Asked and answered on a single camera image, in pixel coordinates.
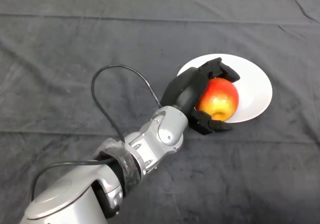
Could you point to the black cloth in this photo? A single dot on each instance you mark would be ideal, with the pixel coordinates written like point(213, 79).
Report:
point(225, 179)

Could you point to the red yellow apple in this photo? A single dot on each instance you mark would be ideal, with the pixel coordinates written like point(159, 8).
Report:
point(218, 100)

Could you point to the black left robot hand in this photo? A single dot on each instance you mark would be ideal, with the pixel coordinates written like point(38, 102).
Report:
point(190, 91)

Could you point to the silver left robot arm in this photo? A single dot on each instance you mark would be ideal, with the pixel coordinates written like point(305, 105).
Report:
point(105, 179)

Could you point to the white round plate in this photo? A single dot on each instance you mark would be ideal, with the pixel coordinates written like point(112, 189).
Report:
point(252, 91)

